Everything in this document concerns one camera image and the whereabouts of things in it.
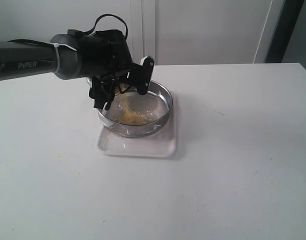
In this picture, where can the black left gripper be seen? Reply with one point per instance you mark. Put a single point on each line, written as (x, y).
(106, 52)

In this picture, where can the yellow millet grains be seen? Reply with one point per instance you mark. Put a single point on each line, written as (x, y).
(129, 114)

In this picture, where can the stainless steel cup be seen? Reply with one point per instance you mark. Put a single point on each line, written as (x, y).
(120, 89)

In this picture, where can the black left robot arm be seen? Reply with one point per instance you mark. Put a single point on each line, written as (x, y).
(25, 57)

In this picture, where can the round steel mesh sieve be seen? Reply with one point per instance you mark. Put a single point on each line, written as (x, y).
(157, 98)

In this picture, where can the clear square plastic tray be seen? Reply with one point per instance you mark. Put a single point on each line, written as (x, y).
(161, 144)

